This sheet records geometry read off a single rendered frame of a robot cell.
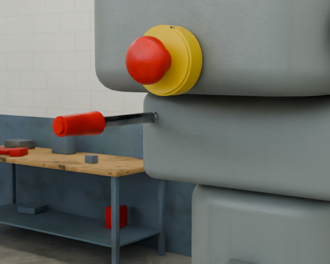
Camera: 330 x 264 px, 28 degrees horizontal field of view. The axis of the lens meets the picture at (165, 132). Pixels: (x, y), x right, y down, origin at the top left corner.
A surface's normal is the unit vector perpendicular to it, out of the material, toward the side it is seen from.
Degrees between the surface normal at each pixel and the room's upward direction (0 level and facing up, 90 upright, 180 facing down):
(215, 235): 90
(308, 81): 117
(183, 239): 90
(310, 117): 90
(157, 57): 88
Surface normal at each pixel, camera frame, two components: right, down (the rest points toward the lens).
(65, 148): -0.64, 0.07
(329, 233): 0.24, 0.10
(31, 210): -0.42, 0.09
